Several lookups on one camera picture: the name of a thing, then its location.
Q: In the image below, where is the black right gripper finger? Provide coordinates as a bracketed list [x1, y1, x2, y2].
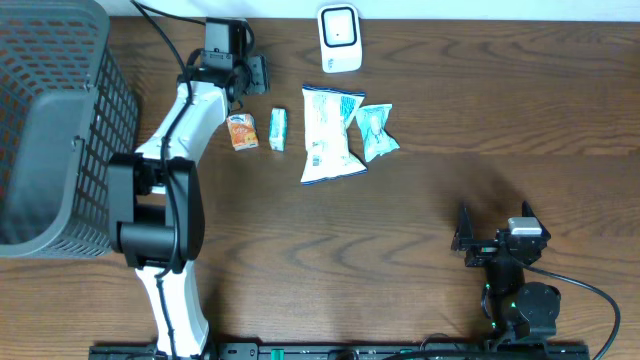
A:
[452, 205, 474, 250]
[521, 201, 550, 236]

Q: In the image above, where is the small teal white box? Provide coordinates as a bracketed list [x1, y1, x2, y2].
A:
[269, 108, 288, 152]

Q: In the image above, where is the small orange juice box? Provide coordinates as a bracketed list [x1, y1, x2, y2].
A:
[226, 113, 259, 151]

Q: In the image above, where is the large white snack bag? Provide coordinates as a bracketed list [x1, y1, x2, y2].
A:
[300, 84, 367, 185]

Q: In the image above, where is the teal candy wrapper packet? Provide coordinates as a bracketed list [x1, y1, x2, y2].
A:
[356, 104, 400, 163]

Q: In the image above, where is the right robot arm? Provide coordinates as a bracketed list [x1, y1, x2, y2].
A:
[451, 203, 561, 352]

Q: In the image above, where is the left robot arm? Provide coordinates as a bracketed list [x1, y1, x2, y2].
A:
[107, 55, 269, 359]

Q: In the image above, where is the white barcode scanner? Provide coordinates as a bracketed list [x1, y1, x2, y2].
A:
[317, 4, 363, 73]

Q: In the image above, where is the grey plastic mesh basket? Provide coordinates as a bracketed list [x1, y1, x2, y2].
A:
[1, 0, 139, 259]

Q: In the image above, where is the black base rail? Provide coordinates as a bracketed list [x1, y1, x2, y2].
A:
[88, 341, 592, 360]

